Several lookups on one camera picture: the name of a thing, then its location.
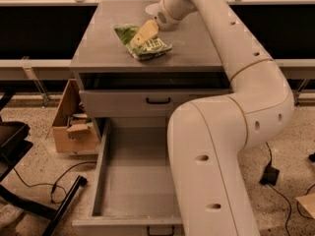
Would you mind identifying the tan paper sheet on floor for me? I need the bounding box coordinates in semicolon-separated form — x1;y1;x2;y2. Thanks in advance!
296;194;315;219

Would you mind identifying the open grey bottom drawer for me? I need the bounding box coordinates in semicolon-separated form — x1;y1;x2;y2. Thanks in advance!
73;117;185;236

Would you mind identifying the black power adapter with cable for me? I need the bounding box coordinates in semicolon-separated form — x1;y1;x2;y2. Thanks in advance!
259;144;292;236

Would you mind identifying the closed grey upper drawer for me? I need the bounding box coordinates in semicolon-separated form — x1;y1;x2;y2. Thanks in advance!
80;88;226;118

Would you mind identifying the white shoe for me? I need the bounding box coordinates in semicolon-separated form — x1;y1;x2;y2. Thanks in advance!
0;204;23;229

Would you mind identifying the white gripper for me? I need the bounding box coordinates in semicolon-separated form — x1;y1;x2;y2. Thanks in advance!
130;0;178;47

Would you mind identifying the green jalapeno chip bag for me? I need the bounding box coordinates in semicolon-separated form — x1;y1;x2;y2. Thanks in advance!
114;24;172;61

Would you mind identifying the white ceramic bowl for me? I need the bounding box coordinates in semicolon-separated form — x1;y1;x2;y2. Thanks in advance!
145;3;159;16

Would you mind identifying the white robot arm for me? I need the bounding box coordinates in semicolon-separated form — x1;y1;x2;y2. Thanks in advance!
152;0;294;236

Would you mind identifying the thin black floor cable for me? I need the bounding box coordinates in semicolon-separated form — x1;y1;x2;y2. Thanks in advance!
12;160;97;205

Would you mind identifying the grey drawer cabinet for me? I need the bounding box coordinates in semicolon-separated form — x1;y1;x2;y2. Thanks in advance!
71;0;229;135

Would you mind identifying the cardboard box with scraps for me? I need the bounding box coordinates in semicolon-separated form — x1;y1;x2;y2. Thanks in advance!
52;79;99;154

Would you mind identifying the black metal chair frame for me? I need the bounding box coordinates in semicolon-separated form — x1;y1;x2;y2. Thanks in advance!
1;93;95;236

